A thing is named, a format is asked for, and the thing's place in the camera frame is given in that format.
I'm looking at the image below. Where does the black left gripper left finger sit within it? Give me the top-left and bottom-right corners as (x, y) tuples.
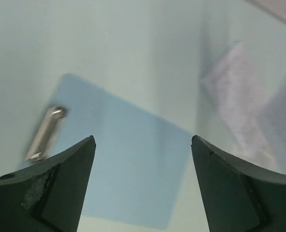
(0, 136), (96, 232)

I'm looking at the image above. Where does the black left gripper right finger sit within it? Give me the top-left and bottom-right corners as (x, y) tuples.
(191, 135), (286, 232)

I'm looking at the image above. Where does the metal folder clip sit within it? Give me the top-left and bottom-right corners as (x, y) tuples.
(25, 106), (68, 162)

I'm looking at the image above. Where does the blue clipboard folder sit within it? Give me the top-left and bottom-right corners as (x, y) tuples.
(50, 73), (192, 229)

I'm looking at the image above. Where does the text paper sheet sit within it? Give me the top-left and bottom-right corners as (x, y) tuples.
(201, 42), (286, 172)

